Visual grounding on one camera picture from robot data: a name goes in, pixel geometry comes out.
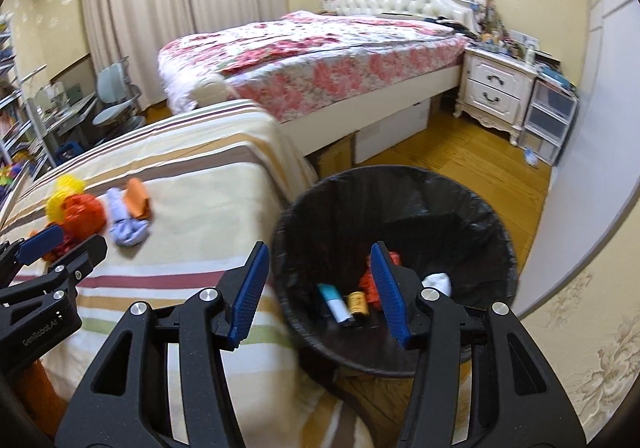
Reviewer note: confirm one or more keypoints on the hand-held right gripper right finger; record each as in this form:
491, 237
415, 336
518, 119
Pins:
390, 298

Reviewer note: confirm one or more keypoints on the dark red item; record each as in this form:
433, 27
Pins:
62, 245

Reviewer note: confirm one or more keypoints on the yellow foam fruit net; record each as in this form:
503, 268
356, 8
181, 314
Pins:
62, 195

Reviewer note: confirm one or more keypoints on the brown wooden board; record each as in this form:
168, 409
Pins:
70, 71

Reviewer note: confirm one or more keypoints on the white wardrobe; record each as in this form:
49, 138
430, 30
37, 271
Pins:
600, 103

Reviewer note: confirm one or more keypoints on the white two-drawer nightstand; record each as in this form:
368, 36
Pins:
495, 78

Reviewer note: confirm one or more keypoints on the clutter of bottles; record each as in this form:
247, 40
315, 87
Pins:
500, 43

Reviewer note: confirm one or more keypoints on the white and teal tube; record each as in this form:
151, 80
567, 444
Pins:
334, 302

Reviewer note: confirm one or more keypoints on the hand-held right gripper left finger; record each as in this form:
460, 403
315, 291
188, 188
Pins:
247, 298

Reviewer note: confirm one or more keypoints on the stack of books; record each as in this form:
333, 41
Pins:
555, 68

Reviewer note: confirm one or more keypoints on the dark woven waste bin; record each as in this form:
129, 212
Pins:
340, 360

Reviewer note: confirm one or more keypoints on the light blue desk chair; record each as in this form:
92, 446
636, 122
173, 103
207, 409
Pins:
112, 83

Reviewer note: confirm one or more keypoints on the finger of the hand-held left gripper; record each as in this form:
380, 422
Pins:
40, 239
85, 254

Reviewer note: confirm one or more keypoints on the clear plastic drawer unit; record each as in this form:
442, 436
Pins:
547, 113

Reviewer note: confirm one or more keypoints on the small blue white object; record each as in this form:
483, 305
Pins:
531, 158

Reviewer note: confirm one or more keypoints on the floral pink quilt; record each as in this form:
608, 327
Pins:
325, 58

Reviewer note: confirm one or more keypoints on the brown cardboard box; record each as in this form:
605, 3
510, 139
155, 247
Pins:
335, 153

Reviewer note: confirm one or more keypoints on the white bookshelf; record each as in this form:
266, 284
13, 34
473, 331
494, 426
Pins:
10, 128

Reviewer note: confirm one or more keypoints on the orange paper carton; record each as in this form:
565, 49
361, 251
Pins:
139, 200

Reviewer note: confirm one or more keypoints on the black cloth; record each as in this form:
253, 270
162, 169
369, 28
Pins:
450, 23

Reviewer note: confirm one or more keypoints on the orange plastic bag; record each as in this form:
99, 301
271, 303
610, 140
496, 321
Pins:
85, 215

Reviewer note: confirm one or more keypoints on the white paper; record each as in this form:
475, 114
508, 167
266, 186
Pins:
437, 283

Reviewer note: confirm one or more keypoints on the black plastic bin liner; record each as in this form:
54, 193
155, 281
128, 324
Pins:
400, 213

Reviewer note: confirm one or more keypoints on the lavender cloth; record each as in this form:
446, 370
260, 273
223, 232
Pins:
125, 225

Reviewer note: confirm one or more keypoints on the white under-bed storage box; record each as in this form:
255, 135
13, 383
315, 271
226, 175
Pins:
395, 128

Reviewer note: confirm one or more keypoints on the grey study desk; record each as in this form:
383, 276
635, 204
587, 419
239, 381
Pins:
70, 113

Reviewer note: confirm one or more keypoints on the orange foam fruit net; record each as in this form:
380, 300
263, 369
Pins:
368, 285

